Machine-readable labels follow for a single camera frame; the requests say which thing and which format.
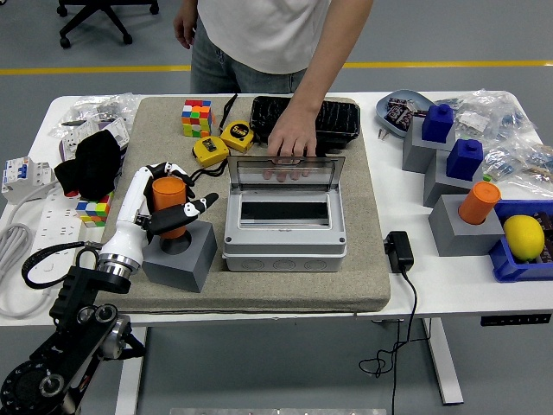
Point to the person's right hand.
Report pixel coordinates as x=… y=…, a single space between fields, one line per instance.
x=185 y=23

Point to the yellow tape measure square label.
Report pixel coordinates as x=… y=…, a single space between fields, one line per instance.
x=209 y=151

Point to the transparent hinged box lid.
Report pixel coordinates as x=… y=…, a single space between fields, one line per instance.
x=328 y=173

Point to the white power strip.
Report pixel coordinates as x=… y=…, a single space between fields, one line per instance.
x=56 y=220

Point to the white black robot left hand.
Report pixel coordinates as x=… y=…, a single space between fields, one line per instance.
x=125 y=233

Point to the black table control panel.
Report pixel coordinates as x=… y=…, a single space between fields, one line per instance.
x=514 y=320

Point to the blue-grey bowl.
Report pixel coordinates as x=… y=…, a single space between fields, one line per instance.
x=384 y=116

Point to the black office chair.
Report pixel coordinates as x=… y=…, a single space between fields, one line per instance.
x=97 y=15

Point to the colourful puzzle cube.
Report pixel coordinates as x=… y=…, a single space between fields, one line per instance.
x=196 y=119
x=93 y=212

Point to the yellow lemon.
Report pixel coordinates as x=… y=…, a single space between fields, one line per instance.
x=523 y=238

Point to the person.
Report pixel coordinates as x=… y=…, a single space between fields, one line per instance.
x=259 y=30

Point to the orange cylinder battery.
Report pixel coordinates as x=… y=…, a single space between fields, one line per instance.
x=477 y=203
x=168 y=194

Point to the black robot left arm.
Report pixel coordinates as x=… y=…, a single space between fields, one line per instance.
x=73 y=298

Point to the grey-brown mat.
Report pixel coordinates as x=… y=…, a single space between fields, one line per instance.
x=268 y=294

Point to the grey block with round hole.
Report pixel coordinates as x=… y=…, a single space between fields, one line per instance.
x=186 y=268
x=458 y=240

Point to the dark parts in bin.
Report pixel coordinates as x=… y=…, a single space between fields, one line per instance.
x=546 y=225

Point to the small metal screws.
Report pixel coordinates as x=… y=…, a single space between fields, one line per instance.
x=382 y=134

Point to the dark wrapped candy pile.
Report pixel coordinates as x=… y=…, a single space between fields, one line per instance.
x=402 y=113

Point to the black crinkled plastic tray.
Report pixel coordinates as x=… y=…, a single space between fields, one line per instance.
x=341 y=121

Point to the blue plastic bin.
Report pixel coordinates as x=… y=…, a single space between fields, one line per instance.
x=514 y=270

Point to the black cloth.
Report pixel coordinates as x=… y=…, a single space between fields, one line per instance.
x=93 y=164

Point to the white table leg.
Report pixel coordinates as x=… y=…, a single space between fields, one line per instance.
x=129 y=372
x=445 y=367

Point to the grey plastic enclosure box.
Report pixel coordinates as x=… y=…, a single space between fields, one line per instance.
x=285 y=259

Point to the yellow tape measure round label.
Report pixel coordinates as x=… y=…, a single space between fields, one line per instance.
x=237 y=134

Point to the blue plastic block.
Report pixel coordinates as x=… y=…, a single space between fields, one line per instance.
x=463 y=162
x=437 y=123

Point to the white circuit breaker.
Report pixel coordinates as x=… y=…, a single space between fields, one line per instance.
x=26 y=177

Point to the black power adapter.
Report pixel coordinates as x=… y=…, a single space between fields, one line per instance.
x=399 y=253

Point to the person's left hand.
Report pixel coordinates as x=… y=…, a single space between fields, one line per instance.
x=294 y=138

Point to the person's left forearm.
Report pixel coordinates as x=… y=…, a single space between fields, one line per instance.
x=332 y=56

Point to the clear bag of parts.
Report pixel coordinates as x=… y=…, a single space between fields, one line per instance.
x=518 y=164
x=497 y=112
x=108 y=106

